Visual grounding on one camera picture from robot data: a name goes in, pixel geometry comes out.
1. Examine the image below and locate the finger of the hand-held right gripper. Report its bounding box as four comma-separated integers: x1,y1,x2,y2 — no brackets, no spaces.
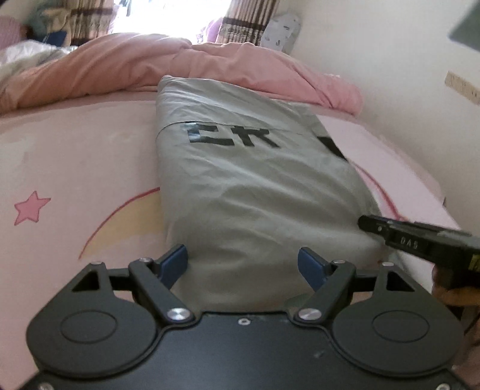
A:
357,214,394,242

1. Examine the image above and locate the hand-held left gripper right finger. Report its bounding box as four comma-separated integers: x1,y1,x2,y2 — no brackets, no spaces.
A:
292,245,414,324

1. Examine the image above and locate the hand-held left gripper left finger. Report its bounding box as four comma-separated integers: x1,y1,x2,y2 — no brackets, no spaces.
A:
70,244,196,324

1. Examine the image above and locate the grey and black jacket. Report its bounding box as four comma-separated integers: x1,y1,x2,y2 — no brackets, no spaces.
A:
154,74,384,314

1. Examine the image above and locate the person's right hand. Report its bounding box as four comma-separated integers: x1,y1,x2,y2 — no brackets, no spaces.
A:
430,260,480,331

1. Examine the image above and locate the pink printed bed sheet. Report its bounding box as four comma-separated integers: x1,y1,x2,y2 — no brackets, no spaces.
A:
0,90,463,376

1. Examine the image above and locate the pink quilt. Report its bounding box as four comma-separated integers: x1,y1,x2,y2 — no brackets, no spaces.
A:
0,32,364,116

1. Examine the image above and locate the purple cloth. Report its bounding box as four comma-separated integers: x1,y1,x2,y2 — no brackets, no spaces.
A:
194,18,226,45

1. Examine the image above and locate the brown patterned curtain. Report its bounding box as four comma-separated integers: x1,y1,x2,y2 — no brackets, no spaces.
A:
40,0,118,46
219,0,283,49

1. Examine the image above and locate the white quilt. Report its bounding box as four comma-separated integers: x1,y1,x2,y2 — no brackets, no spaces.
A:
0,39,73,88

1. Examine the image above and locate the beige wall strip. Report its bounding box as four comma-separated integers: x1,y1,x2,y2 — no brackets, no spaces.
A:
444,70,480,103

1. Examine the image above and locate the dark wall object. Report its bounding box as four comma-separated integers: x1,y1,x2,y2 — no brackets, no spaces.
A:
448,0,480,51

